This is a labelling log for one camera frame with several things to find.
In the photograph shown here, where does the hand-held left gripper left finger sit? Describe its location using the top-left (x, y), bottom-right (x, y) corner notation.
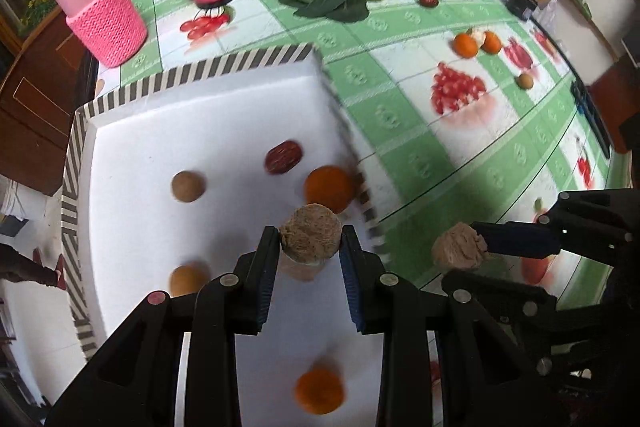
top-left (45, 226), bottom-right (281, 427)

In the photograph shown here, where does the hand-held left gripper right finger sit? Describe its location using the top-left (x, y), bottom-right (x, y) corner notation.
top-left (340, 226), bottom-right (566, 427)

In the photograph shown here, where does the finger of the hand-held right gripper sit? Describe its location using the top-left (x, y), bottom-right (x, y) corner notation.
top-left (442, 269), bottom-right (608, 378)
top-left (472, 192), bottom-right (636, 258)

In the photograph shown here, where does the brown bread piece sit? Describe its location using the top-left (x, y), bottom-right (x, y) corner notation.
top-left (279, 203), bottom-right (345, 283)

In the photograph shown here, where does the pale bread piece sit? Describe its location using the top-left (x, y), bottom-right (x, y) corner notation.
top-left (431, 223), bottom-right (488, 272)

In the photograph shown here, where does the white box with striped rim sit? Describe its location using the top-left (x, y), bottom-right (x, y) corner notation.
top-left (60, 43), bottom-right (391, 427)

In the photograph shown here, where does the black and blue tool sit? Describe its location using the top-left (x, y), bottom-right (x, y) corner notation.
top-left (571, 81), bottom-right (612, 158)

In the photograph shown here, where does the dark brown object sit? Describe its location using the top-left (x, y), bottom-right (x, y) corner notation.
top-left (0, 243), bottom-right (66, 292)

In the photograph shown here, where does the brown wooden cabinet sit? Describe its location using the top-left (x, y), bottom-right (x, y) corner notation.
top-left (0, 19), bottom-right (101, 198)

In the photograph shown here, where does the pink cup with knit sleeve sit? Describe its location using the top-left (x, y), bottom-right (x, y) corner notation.
top-left (47, 0), bottom-right (149, 68)

